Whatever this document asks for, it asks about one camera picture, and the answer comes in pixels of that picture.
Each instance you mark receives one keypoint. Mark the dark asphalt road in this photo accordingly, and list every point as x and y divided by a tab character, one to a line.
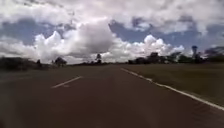
110	100

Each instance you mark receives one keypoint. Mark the white dashed centre line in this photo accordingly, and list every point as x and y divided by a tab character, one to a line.
66	82

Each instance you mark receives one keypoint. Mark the row of dark trees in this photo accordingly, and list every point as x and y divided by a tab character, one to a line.
166	59

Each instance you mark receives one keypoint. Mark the white solid edge line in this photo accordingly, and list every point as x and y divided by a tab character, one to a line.
173	89

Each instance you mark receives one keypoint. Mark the grass verge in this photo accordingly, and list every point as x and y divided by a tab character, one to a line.
186	76

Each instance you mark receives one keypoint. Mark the tall dark tree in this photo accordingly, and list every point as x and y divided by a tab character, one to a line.
194	53

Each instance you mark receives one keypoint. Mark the dark bushes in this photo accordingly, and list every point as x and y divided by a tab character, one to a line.
16	63

